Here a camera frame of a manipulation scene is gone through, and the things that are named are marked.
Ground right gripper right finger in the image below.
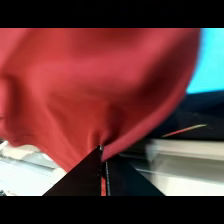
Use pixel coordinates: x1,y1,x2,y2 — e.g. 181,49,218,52
105,154,166,197

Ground silver frame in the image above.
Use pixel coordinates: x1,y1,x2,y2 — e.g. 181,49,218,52
119,137,224,197

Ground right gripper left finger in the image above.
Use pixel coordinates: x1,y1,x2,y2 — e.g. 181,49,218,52
42,145,103,197

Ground dark red T-shirt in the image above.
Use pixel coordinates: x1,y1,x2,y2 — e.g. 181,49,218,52
0,28,202,197

